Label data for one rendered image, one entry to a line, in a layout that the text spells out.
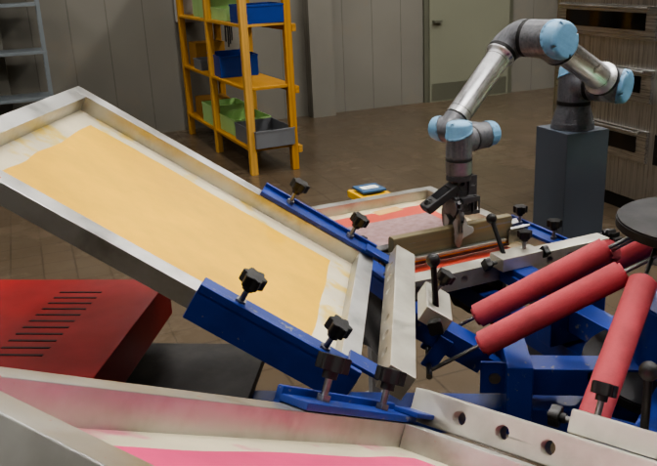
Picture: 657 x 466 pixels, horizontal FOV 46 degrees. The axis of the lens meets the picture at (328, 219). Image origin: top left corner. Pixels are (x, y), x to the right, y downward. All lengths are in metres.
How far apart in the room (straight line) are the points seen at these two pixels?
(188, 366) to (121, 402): 1.10
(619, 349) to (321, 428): 0.59
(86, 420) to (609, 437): 0.76
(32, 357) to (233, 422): 0.84
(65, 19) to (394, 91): 4.09
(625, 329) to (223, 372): 0.85
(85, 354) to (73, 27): 7.68
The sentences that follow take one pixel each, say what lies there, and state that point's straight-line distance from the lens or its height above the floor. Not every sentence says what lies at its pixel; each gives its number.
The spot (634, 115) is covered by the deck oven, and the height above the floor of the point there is 0.71.
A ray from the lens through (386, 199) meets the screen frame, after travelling 2.81.
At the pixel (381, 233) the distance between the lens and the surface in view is 2.53.
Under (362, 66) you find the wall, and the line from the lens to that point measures 9.98.
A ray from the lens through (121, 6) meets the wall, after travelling 9.15.
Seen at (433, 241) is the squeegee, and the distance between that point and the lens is 2.24.
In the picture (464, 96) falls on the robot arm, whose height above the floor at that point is 1.40.
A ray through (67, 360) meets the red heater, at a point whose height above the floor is 1.11.
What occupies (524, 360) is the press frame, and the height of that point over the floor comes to 1.05.
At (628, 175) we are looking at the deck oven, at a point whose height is 0.28.
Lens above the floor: 1.80
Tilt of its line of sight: 18 degrees down
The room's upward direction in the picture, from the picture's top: 3 degrees counter-clockwise
